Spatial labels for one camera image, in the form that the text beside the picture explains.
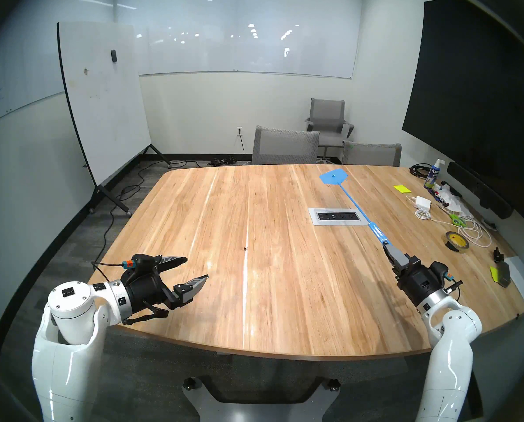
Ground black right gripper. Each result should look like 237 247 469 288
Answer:
383 243 448 307

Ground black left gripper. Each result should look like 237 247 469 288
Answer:
121 255 210 326

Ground blue plastic fly swatter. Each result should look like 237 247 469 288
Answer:
319 168 391 247

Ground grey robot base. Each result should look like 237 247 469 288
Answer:
182 375 341 422

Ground black yellow tape roll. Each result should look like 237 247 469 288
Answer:
443 231 470 253

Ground crumpled white cloth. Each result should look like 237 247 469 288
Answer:
438 186 470 215

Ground silver table outlet box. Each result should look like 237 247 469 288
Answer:
308 207 371 226

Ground whiteboard cleaner spray bottle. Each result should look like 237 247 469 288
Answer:
424 158 445 190

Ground narrow grey mesh chair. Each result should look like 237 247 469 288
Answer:
341 140 402 167

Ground black video sound bar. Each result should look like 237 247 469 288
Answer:
446 161 514 219

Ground wide grey mesh chair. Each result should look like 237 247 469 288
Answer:
251 125 321 166

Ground grey office armchair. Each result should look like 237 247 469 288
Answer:
305 98 355 162

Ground rolling whiteboard on black stand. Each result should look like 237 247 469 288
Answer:
56 21 172 217

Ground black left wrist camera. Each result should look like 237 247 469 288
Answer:
121 253 159 272

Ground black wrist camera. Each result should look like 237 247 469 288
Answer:
121 253 159 272
429 262 455 282

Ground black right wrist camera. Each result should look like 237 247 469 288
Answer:
429 262 455 282

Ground white power adapter with cable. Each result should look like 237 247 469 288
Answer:
405 195 493 249

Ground black left camera cable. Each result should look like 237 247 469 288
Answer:
91 261 126 285

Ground green handled scissors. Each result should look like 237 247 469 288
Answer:
438 204 468 227

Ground long black floor cable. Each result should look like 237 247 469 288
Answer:
96 160 188 261

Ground large black wall screen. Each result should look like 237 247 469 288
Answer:
402 0 524 233

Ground large glass wall board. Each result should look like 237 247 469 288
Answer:
112 0 363 80

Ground glass wall board with writing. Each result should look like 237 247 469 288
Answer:
0 4 65 131

